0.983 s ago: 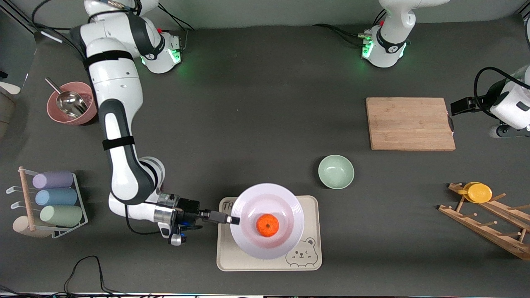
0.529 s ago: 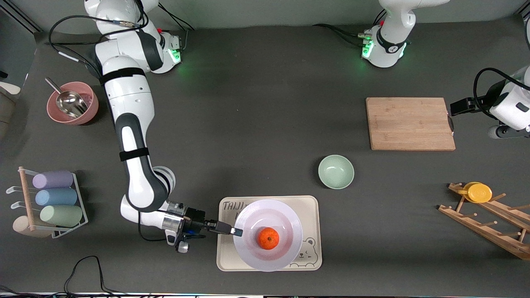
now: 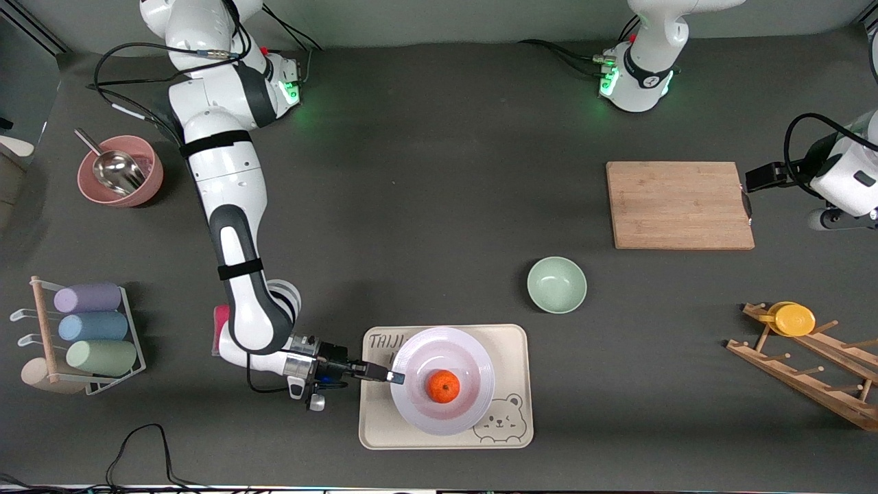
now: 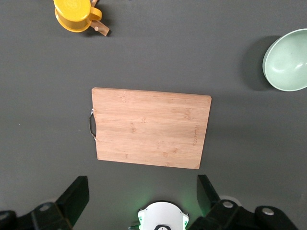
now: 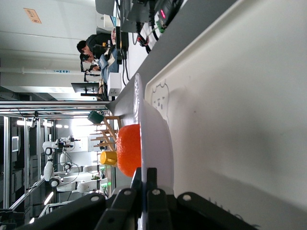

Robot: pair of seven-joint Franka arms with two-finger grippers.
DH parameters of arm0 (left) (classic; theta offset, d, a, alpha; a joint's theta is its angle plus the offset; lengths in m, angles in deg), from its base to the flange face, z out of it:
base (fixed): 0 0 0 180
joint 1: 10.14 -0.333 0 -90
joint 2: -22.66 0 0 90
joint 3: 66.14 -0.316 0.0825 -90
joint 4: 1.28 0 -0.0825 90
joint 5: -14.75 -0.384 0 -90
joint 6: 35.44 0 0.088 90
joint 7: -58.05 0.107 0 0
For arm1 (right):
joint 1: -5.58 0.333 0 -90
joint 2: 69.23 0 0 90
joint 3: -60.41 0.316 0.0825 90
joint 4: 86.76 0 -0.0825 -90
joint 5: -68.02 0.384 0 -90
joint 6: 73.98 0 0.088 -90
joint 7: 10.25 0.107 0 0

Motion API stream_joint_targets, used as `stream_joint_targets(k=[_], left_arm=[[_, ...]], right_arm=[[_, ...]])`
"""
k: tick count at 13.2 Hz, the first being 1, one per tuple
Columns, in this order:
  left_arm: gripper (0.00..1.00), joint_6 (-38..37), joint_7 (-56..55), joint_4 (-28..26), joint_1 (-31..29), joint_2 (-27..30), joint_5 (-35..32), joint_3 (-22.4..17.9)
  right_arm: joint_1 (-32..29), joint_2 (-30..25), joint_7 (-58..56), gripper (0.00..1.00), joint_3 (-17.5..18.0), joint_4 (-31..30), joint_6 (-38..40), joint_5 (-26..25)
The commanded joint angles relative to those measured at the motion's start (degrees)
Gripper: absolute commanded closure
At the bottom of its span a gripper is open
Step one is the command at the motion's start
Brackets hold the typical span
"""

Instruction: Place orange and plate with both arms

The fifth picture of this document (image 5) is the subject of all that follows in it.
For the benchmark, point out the small white screen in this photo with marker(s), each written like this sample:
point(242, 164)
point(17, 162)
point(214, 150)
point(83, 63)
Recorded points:
point(15, 143)

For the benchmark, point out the cream bear print tray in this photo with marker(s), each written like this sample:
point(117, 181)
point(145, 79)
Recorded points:
point(239, 95)

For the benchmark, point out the green terminal connector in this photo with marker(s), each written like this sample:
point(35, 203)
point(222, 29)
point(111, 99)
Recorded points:
point(160, 26)

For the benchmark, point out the black computer monitor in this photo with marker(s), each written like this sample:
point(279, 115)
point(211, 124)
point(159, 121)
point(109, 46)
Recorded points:
point(85, 87)

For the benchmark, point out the white cardboard box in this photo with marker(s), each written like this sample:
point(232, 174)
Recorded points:
point(114, 83)

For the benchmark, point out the aluminium cell frame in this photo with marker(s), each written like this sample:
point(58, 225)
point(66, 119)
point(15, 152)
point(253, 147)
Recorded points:
point(48, 103)

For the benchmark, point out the white round plate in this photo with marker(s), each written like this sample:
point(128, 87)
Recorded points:
point(156, 143)

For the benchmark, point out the person in black jacket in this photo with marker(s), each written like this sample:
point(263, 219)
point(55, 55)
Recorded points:
point(98, 42)

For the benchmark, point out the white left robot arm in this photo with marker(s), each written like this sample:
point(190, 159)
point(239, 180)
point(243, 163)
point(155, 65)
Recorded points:
point(72, 185)

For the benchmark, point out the wooden peg drying rack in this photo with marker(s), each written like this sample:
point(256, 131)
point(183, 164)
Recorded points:
point(105, 138)

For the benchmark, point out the person in denim jacket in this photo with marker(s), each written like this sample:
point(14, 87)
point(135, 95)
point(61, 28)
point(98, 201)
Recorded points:
point(108, 67)

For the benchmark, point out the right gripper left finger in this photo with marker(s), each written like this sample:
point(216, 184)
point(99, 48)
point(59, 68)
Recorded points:
point(127, 206)

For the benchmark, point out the orange fruit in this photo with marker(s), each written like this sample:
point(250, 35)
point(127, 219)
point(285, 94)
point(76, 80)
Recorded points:
point(128, 151)

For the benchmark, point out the white wall pipe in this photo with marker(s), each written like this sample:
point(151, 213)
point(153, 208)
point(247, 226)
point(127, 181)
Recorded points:
point(36, 71)

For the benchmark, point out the black device with red light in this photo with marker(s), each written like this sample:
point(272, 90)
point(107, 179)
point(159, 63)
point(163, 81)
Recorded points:
point(168, 9)

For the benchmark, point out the yellow cup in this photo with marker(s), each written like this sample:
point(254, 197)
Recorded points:
point(108, 158)

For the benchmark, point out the orange wall label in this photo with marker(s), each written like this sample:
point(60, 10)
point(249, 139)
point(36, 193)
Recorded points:
point(32, 15)

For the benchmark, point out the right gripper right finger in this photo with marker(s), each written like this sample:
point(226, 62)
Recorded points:
point(157, 208)

